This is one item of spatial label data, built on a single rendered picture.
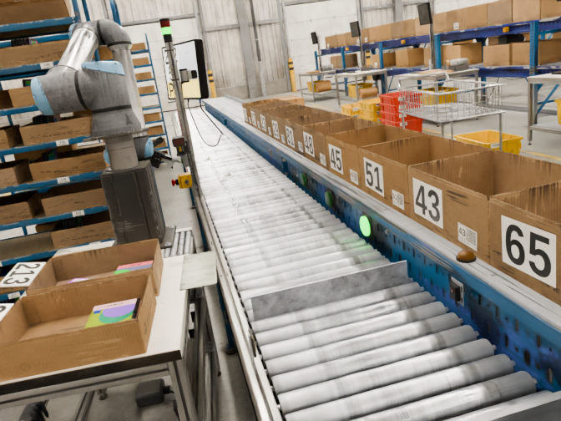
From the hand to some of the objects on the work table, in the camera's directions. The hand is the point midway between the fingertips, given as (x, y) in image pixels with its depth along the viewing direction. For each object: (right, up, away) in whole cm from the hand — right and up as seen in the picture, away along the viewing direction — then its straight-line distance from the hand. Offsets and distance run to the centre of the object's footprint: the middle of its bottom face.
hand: (178, 159), depth 267 cm
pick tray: (-4, -54, -99) cm, 113 cm away
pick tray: (0, -62, -130) cm, 144 cm away
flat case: (+5, -50, -98) cm, 110 cm away
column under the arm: (-3, -40, -58) cm, 71 cm away
